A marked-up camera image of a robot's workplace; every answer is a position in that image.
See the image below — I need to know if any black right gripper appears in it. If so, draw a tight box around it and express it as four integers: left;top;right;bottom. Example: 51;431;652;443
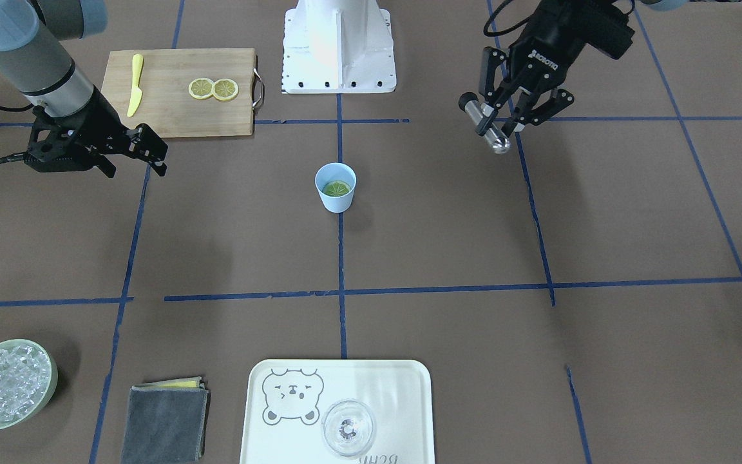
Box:
23;88;168;179

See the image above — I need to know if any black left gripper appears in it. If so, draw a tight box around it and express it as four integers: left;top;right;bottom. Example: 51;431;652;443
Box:
478;1;635;135

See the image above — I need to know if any steel muddler black tip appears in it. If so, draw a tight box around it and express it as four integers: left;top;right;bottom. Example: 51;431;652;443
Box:
457;92;511;155

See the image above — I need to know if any lemon slice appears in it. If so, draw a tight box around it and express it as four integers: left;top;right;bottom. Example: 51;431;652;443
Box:
211;77;239;102
321;180;352;198
187;77;214;100

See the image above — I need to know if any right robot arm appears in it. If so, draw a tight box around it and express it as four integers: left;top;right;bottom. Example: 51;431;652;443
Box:
0;1;168;177

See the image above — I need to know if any blue paper cup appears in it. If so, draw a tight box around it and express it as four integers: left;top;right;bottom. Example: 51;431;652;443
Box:
314;162;357;213

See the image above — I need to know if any wooden cutting board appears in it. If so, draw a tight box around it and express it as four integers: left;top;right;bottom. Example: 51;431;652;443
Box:
100;48;257;139

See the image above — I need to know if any yellow plastic knife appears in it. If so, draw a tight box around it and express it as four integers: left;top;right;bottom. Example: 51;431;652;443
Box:
126;53;144;118

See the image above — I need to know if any green bowl of ice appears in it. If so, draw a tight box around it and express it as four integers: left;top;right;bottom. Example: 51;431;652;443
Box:
0;340;59;430

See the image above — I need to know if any grey folded cloth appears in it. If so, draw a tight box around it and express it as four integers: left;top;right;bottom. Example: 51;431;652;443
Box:
120;376;209;463

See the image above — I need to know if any cream bear tray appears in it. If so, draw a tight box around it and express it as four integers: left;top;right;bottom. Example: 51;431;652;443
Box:
240;359;436;463

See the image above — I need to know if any clear wine glass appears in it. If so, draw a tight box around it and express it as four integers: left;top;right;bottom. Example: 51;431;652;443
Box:
322;399;377;458

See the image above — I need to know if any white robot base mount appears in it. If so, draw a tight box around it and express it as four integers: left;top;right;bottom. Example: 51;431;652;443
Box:
281;1;397;94

